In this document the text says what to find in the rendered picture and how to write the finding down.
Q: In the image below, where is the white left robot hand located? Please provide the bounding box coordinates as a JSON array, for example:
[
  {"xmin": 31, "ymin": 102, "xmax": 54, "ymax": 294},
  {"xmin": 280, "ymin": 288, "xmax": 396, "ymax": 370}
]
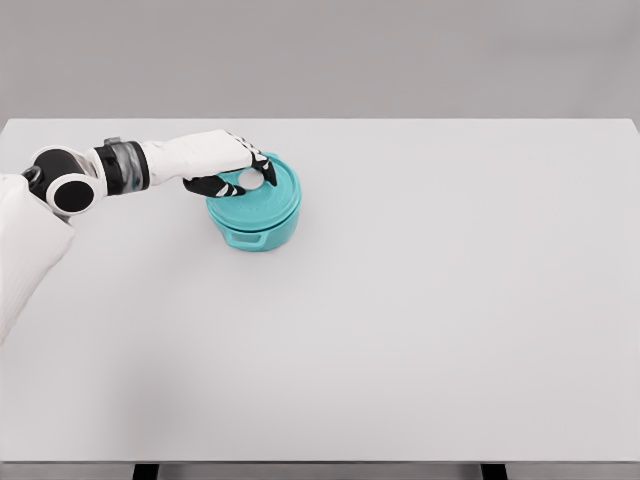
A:
[{"xmin": 176, "ymin": 129, "xmax": 278, "ymax": 199}]

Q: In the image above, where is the teal pot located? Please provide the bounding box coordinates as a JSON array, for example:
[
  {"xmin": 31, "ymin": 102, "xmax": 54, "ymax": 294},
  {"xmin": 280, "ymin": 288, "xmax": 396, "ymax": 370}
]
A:
[{"xmin": 208, "ymin": 192, "xmax": 303, "ymax": 253}]

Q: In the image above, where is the teal pot lid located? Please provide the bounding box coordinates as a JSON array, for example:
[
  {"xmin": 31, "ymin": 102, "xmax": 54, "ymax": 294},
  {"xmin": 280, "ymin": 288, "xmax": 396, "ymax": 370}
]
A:
[{"xmin": 205, "ymin": 151, "xmax": 302, "ymax": 233}]

